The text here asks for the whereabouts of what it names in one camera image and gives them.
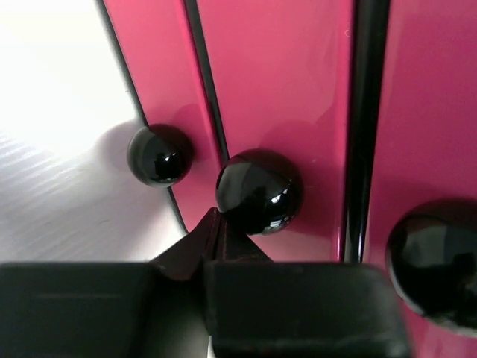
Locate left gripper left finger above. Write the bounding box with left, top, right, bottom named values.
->
left=1, top=209, right=220, bottom=357

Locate pink drawer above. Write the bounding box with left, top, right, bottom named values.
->
left=364, top=1, right=476, bottom=357
left=104, top=0, right=221, bottom=231
left=198, top=1, right=353, bottom=261

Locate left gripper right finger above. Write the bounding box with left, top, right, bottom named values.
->
left=203, top=222, right=410, bottom=357

